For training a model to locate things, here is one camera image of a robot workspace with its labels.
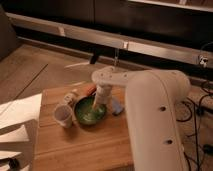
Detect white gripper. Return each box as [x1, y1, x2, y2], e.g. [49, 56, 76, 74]
[92, 85, 112, 109]

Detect green ceramic bowl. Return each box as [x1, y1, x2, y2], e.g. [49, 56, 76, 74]
[74, 96, 107, 126]

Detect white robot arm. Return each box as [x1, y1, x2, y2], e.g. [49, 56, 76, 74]
[92, 66, 190, 171]

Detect red and black packet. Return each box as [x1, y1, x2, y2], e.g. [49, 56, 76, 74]
[85, 84, 96, 96]

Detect blue sponge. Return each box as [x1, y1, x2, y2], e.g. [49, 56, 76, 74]
[111, 97, 124, 116]

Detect small white bottle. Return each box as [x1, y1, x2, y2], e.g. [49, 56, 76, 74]
[63, 92, 79, 106]

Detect white metal stand leg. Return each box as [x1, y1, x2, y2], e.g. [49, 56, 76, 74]
[66, 54, 99, 68]

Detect white paper sheets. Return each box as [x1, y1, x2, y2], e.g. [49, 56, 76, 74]
[0, 94, 42, 171]

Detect black floor cables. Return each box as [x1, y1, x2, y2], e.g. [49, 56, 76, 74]
[175, 41, 213, 171]

